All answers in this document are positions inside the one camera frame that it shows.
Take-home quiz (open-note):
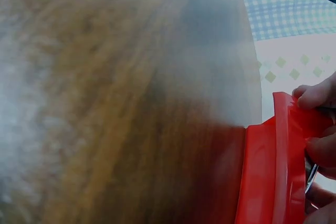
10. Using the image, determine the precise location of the silver metal utensil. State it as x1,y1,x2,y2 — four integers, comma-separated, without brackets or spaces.
303,153,320,196

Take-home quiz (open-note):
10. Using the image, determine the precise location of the person's right hand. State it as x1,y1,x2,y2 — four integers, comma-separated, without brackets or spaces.
291,71,336,224

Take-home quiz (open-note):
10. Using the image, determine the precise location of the red plastic bowl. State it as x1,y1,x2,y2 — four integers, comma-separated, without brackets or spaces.
234,91,336,224

